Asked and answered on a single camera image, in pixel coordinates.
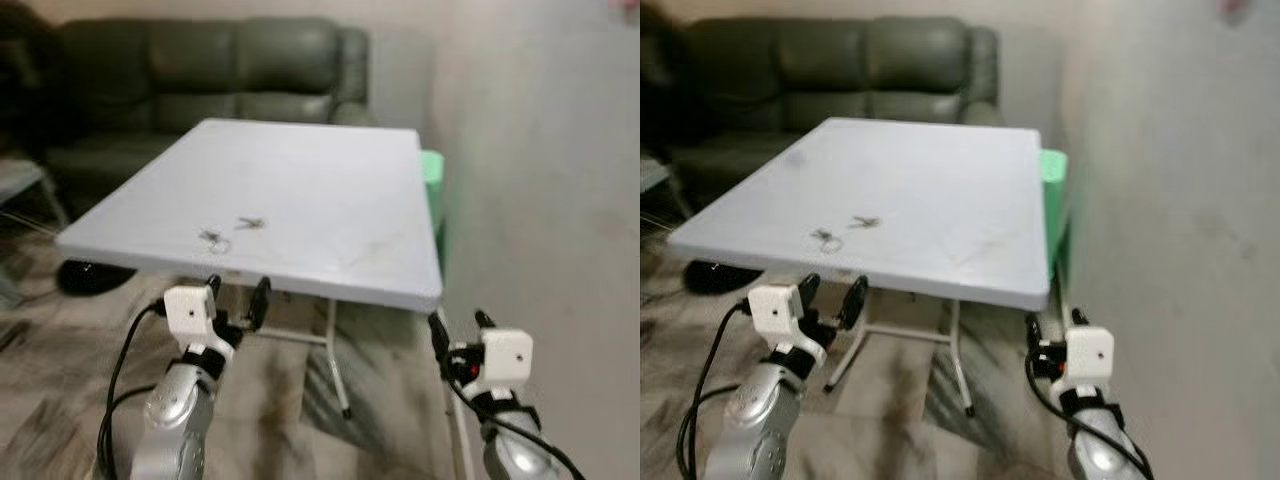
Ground black rounded bag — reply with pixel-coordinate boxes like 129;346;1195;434
683;258;747;297
57;258;137;297

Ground white folding table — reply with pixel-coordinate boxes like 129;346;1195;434
55;118;476;480
666;117;1057;419

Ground glass top side table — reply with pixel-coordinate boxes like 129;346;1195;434
640;158;691;236
0;158;69;306

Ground dark green leather sofa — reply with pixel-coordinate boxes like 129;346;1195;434
640;12;1004;209
0;5;377;216

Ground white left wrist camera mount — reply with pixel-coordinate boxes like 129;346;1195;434
163;283;223;347
747;283;813;347

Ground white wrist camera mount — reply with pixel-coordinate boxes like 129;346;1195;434
747;283;813;347
1063;326;1115;392
470;328;534;392
163;283;223;347

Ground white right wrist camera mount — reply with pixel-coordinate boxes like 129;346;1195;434
1063;326;1115;392
470;328;534;392

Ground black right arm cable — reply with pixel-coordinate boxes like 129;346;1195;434
1025;350;1157;480
445;375;589;480

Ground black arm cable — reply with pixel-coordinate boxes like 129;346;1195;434
676;300;753;480
445;375;589;480
96;300;167;480
1025;350;1157;480

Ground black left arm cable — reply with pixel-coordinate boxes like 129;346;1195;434
96;300;167;480
676;300;753;480

